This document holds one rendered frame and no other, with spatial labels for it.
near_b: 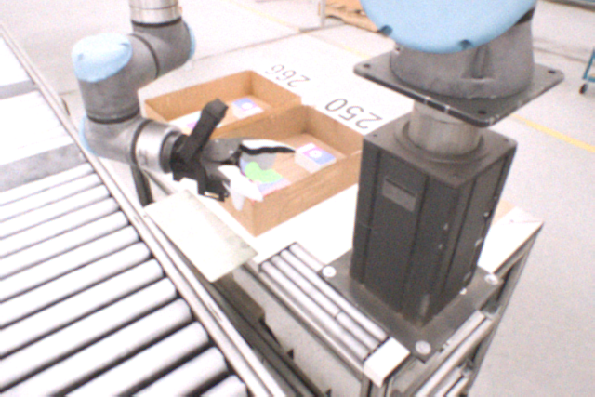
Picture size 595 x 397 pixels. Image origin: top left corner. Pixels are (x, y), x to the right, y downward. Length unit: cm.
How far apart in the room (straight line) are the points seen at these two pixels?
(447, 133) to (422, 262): 21
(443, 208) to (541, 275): 154
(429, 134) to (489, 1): 33
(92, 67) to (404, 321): 67
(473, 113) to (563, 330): 152
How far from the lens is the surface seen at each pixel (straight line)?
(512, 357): 186
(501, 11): 39
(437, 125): 67
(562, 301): 212
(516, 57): 63
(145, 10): 83
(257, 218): 96
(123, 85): 77
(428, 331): 86
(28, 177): 136
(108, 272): 101
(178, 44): 86
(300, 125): 133
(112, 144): 82
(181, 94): 144
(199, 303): 90
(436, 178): 65
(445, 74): 60
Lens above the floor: 143
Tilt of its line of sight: 35 degrees down
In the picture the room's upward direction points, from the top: straight up
